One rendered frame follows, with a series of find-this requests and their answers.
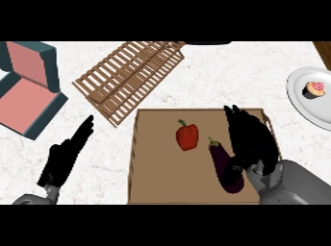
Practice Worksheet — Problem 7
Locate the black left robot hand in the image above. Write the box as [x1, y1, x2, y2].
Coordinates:
[36, 114, 96, 189]

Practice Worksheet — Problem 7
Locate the teal and pink open box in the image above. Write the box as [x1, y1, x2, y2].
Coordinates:
[0, 41, 70, 141]

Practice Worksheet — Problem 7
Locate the brown wooden tray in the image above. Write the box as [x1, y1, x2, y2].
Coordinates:
[127, 108, 284, 205]

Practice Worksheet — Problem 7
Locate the red bell pepper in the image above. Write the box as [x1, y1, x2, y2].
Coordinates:
[174, 118, 201, 152]

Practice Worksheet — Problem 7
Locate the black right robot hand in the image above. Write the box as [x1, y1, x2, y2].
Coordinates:
[223, 104, 281, 177]

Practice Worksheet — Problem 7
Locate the purple eggplant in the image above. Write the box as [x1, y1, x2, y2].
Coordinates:
[207, 136, 245, 194]

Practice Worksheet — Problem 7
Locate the white round plate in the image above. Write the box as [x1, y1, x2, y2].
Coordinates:
[285, 66, 331, 134]

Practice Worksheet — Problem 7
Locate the dark appliance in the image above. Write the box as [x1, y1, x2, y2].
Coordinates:
[185, 40, 234, 46]

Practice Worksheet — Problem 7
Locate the pink frosted cupcake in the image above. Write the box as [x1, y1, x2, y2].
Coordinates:
[302, 81, 327, 100]

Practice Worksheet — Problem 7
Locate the wooden slatted tiered shelf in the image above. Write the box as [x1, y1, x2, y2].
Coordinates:
[71, 41, 188, 128]

